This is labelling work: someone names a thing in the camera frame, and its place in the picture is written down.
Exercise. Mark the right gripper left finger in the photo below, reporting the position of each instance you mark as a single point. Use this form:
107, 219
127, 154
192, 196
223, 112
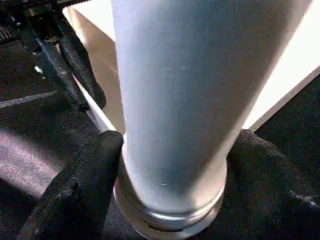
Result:
75, 195

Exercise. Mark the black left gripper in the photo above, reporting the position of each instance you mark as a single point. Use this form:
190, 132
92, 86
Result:
35, 15

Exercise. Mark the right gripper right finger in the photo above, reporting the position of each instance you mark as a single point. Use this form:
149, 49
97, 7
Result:
275, 195

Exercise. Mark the white plastic table leg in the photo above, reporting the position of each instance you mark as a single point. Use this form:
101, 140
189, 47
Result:
185, 100

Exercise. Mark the black mat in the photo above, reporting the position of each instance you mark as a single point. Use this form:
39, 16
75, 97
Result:
30, 130

